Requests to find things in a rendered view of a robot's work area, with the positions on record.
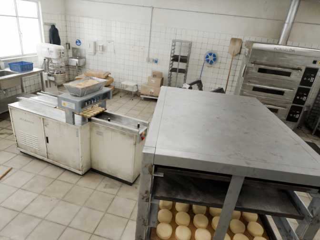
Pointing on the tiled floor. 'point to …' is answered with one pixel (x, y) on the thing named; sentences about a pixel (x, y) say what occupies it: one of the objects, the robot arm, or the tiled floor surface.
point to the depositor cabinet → (52, 137)
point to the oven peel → (235, 44)
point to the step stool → (130, 87)
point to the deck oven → (279, 78)
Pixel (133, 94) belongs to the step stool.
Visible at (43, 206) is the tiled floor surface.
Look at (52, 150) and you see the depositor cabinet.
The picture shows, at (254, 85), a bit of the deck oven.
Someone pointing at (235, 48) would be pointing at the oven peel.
